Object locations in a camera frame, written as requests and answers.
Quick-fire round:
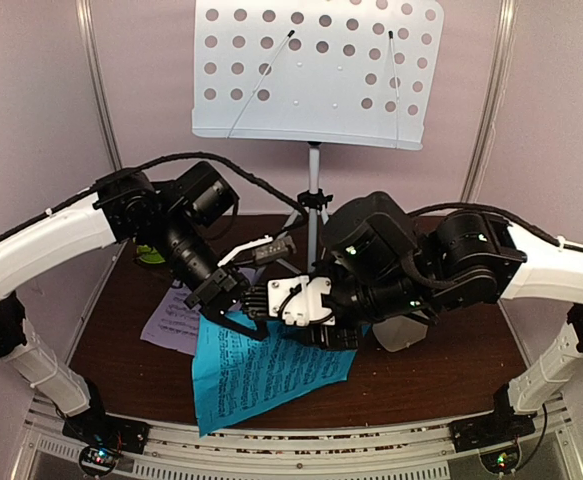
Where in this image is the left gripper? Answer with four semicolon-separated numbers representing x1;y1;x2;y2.
152;210;269;342

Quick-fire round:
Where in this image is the white perforated music stand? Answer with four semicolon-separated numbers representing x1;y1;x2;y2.
192;1;445;260

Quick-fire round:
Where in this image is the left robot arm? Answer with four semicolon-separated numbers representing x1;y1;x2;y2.
0;161;267;444

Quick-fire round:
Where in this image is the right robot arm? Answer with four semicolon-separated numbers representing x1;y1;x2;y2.
312;192;583;442

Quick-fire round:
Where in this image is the lilac sheet music page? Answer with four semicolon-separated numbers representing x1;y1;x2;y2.
139;267;260;357

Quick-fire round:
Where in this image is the white metronome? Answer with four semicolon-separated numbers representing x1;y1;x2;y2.
372;316;428;352

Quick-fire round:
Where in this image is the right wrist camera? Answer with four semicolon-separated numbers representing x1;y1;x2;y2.
241;275;335;327

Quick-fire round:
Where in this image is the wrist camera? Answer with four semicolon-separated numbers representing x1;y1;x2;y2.
216;234;297;269
241;275;335;327

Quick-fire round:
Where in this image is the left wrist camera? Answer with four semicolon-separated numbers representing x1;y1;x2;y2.
216;234;297;269

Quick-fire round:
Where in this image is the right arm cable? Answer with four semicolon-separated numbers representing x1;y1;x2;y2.
400;202;583;291

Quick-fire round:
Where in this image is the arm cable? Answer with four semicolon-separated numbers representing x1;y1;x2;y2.
400;202;583;291
0;153;307;251

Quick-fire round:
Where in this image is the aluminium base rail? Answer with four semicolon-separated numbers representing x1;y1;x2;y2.
20;394;572;480

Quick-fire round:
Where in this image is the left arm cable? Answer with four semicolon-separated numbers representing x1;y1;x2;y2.
0;153;307;251

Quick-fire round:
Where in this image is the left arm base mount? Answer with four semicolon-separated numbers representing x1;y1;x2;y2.
62;414;150;478

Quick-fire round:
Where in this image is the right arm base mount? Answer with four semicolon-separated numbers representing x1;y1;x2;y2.
449;413;535;475

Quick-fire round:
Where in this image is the left aluminium corner post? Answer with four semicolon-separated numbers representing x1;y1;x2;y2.
75;0;122;171

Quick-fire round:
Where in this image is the aluminium corner post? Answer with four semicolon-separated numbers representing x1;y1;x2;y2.
75;0;122;171
460;0;519;203

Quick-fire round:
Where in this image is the right aluminium corner post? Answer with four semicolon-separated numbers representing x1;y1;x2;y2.
460;0;519;203

